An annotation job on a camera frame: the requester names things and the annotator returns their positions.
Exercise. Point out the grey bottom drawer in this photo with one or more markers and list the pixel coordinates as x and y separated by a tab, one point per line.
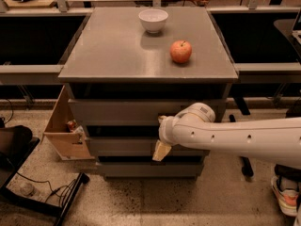
130	170

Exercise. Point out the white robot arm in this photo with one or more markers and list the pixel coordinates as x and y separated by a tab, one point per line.
277	141

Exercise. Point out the white ceramic bowl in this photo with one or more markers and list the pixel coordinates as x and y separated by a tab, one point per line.
153	20

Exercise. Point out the black metal stand base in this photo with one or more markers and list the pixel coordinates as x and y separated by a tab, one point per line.
246	167

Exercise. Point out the grey drawer cabinet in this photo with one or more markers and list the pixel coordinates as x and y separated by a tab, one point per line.
115	58

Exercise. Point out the red apple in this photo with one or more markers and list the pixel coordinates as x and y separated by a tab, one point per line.
180	51

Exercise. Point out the grey middle drawer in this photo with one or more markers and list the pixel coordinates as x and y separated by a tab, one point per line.
134	146

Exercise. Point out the grey top drawer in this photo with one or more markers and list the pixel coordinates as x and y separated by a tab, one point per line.
90	112

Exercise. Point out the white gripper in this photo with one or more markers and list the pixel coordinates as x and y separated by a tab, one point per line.
164	130

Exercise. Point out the grey drawer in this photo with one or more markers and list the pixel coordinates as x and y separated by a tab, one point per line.
90	112
134	146
130	170

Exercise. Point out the red item in box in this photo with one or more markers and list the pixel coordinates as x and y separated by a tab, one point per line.
74	127

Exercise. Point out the white orange sneaker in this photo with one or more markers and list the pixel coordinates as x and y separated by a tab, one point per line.
286	192

